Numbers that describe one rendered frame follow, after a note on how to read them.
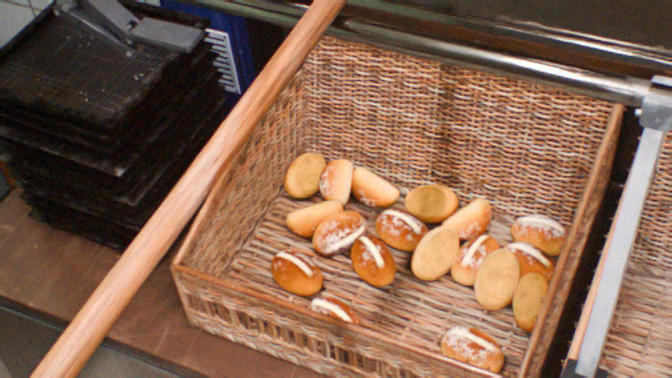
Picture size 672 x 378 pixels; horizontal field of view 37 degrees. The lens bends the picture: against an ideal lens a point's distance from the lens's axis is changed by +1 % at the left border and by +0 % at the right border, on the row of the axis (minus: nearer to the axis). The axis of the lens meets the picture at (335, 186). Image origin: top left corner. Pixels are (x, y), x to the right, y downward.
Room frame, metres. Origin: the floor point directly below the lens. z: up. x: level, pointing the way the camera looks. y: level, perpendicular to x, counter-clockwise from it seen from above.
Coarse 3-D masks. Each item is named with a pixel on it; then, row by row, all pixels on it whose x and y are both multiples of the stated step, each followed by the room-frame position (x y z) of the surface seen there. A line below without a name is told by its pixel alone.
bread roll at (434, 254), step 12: (444, 228) 1.04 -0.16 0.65; (420, 240) 1.03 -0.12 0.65; (432, 240) 1.02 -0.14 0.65; (444, 240) 1.02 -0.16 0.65; (456, 240) 1.02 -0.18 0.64; (420, 252) 1.00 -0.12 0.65; (432, 252) 1.00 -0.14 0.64; (444, 252) 1.01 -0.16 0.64; (456, 252) 1.01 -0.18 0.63; (420, 264) 0.99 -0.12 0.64; (432, 264) 0.99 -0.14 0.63; (444, 264) 0.99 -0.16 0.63; (420, 276) 0.98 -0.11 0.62; (432, 276) 0.97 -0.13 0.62
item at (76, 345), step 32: (320, 0) 0.92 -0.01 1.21; (320, 32) 0.88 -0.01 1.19; (288, 64) 0.82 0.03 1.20; (256, 96) 0.77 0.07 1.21; (224, 128) 0.73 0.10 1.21; (224, 160) 0.70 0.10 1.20; (192, 192) 0.65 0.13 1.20; (160, 224) 0.62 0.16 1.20; (128, 256) 0.58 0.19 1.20; (160, 256) 0.59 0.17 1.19; (128, 288) 0.55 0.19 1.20; (96, 320) 0.52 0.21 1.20; (64, 352) 0.49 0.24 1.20
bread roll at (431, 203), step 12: (420, 192) 1.14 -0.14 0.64; (432, 192) 1.12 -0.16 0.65; (444, 192) 1.11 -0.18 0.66; (408, 204) 1.13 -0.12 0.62; (420, 204) 1.12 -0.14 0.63; (432, 204) 1.11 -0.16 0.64; (444, 204) 1.09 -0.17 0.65; (456, 204) 1.10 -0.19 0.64; (420, 216) 1.10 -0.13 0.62; (432, 216) 1.09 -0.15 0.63; (444, 216) 1.08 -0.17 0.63
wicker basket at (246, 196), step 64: (320, 64) 1.33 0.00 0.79; (384, 64) 1.27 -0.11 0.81; (256, 128) 1.20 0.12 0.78; (320, 128) 1.30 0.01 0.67; (384, 128) 1.24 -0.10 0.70; (448, 128) 1.19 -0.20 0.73; (512, 128) 1.14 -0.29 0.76; (576, 128) 1.10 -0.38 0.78; (256, 192) 1.17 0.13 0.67; (512, 192) 1.11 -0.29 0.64; (576, 192) 1.06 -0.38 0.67; (192, 256) 1.01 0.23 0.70; (256, 256) 1.09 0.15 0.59; (320, 256) 1.07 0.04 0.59; (576, 256) 0.91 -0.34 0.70; (192, 320) 0.97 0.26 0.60; (256, 320) 0.90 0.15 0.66; (320, 320) 0.84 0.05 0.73; (384, 320) 0.92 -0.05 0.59; (448, 320) 0.91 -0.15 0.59; (512, 320) 0.89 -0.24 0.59
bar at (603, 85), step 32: (192, 0) 1.02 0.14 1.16; (224, 0) 1.00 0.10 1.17; (256, 0) 0.99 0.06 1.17; (352, 32) 0.91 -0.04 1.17; (384, 32) 0.89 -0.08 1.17; (416, 32) 0.88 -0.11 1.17; (448, 64) 0.85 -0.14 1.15; (480, 64) 0.83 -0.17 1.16; (512, 64) 0.81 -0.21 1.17; (544, 64) 0.80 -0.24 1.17; (608, 96) 0.75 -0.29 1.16; (640, 96) 0.74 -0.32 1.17; (640, 160) 0.70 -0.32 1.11; (640, 192) 0.68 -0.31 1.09; (608, 256) 0.64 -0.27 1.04; (608, 288) 0.61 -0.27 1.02; (608, 320) 0.59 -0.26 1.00
